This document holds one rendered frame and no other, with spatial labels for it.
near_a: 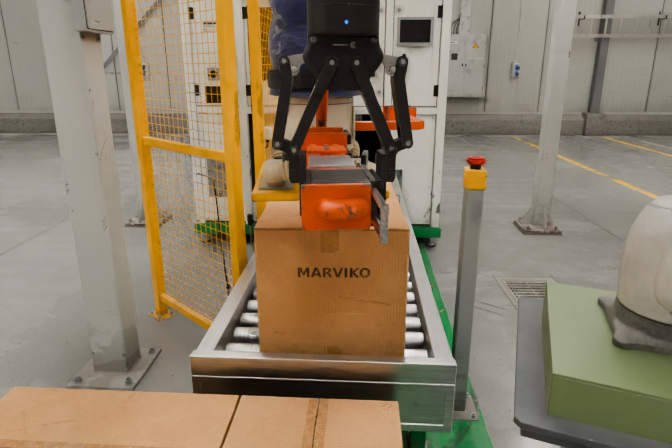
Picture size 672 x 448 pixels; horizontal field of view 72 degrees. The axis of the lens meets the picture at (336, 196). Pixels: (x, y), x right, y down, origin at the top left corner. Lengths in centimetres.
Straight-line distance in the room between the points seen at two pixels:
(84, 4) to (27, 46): 1000
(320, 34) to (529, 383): 79
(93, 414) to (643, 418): 115
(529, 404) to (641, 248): 35
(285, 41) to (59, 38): 122
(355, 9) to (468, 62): 948
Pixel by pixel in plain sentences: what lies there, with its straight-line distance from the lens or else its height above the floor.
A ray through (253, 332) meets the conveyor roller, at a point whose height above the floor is 55.
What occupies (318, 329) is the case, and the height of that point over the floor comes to 66.
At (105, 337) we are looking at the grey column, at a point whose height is 20.
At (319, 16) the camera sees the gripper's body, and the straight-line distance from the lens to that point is 49.
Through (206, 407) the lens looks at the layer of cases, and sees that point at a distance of 129.
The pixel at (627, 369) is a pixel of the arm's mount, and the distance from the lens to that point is 100.
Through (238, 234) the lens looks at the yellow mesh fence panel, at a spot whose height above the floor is 67.
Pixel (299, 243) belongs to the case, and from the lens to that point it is 121.
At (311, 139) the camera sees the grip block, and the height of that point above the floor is 122.
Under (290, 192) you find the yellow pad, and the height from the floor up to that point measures 109.
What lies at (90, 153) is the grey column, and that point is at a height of 102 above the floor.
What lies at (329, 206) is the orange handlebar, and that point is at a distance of 48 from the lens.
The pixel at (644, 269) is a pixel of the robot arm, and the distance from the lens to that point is 102.
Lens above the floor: 134
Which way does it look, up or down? 15 degrees down
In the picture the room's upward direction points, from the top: straight up
